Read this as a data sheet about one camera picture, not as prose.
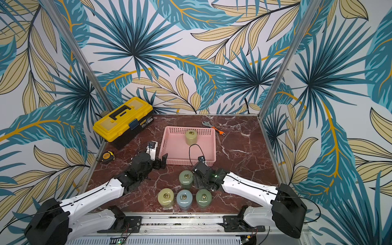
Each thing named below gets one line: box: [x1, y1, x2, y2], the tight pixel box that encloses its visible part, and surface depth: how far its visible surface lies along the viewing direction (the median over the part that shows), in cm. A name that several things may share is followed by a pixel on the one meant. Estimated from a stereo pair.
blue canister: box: [176, 189, 193, 211], surface depth 76 cm
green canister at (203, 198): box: [195, 188, 212, 210], surface depth 76 cm
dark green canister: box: [178, 169, 194, 190], surface depth 82 cm
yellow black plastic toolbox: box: [92, 96, 155, 151], surface depth 97 cm
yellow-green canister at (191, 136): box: [185, 129, 198, 146], surface depth 100 cm
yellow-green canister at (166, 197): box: [157, 187, 175, 209], surface depth 75 cm
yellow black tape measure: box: [101, 151, 116, 163], surface depth 95 cm
